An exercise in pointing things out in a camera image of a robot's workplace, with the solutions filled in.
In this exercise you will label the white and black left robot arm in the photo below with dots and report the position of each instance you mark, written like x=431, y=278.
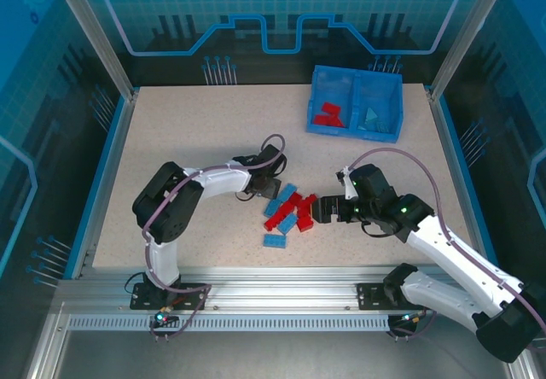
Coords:
x=217, y=180

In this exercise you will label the blue triangular lego piece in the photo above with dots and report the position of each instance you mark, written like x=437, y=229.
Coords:
x=370, y=114

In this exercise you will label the small LED connector board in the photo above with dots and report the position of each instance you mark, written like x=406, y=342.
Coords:
x=411, y=319
x=162, y=318

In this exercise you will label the aluminium side rail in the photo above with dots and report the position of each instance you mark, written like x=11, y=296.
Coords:
x=110, y=174
x=460, y=174

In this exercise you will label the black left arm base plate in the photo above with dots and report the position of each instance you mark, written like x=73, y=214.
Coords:
x=138, y=300

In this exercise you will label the red sloped lego piece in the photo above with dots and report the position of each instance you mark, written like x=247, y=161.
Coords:
x=333, y=114

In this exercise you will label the blue divided plastic container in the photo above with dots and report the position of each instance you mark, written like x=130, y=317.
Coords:
x=332, y=130

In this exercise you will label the aluminium frame post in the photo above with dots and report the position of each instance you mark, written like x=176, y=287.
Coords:
x=96, y=33
x=465, y=33

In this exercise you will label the aluminium mounting rail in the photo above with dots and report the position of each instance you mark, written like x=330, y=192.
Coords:
x=281, y=285

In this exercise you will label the grey metal base panel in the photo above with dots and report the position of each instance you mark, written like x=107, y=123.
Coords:
x=273, y=357

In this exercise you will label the blue lego brick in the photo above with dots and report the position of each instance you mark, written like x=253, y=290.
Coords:
x=288, y=222
x=382, y=125
x=273, y=208
x=287, y=191
x=275, y=241

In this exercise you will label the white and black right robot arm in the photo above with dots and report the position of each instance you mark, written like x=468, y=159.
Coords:
x=452, y=251

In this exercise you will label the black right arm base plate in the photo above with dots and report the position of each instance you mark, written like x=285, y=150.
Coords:
x=369, y=298

